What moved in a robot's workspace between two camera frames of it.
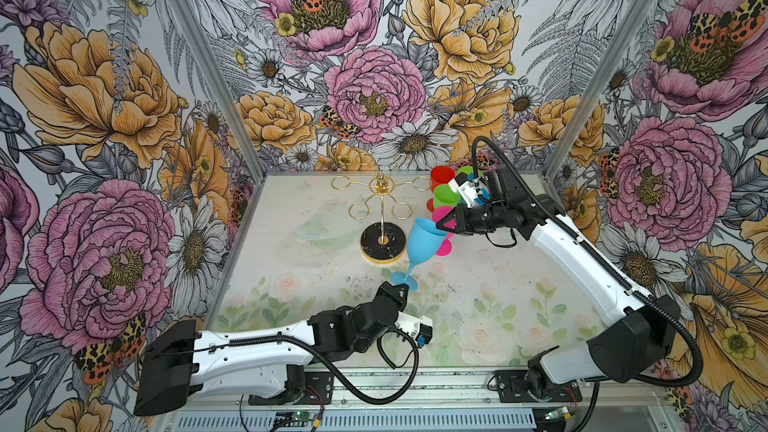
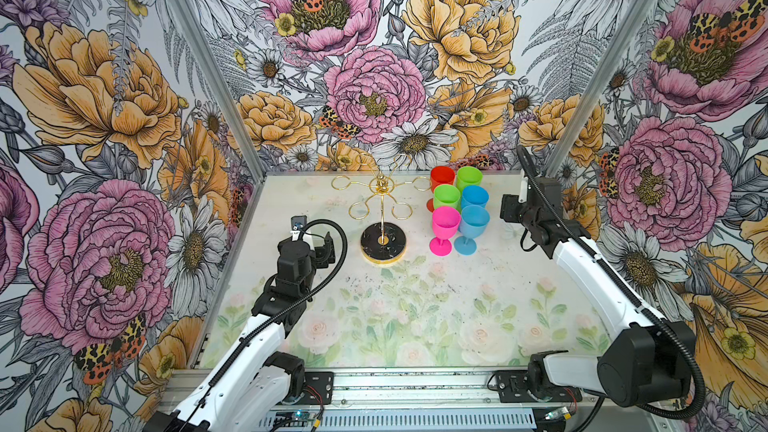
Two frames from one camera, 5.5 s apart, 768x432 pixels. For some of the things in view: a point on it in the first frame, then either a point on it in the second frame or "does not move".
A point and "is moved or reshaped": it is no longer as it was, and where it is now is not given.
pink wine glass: x=438 y=213 does not move
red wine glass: x=439 y=175 does not move
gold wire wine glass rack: x=381 y=241 does not move
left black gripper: x=389 y=288 → x=325 y=254
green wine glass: x=444 y=196 does not move
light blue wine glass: x=424 y=242 is moved or reshaped
